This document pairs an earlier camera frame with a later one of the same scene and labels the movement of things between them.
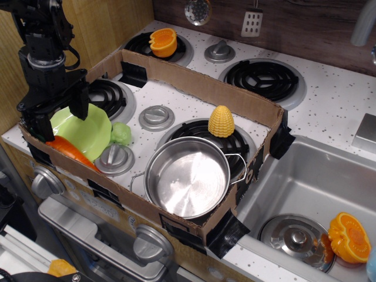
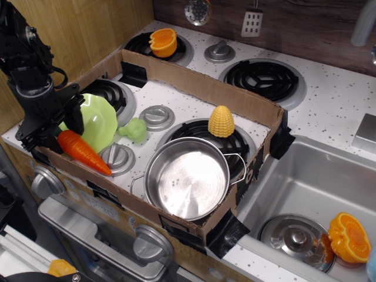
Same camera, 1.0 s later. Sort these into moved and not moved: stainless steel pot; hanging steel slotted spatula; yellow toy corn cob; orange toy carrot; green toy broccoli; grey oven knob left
Moved: orange toy carrot; green toy broccoli
Not moved: grey oven knob left; stainless steel pot; hanging steel slotted spatula; yellow toy corn cob
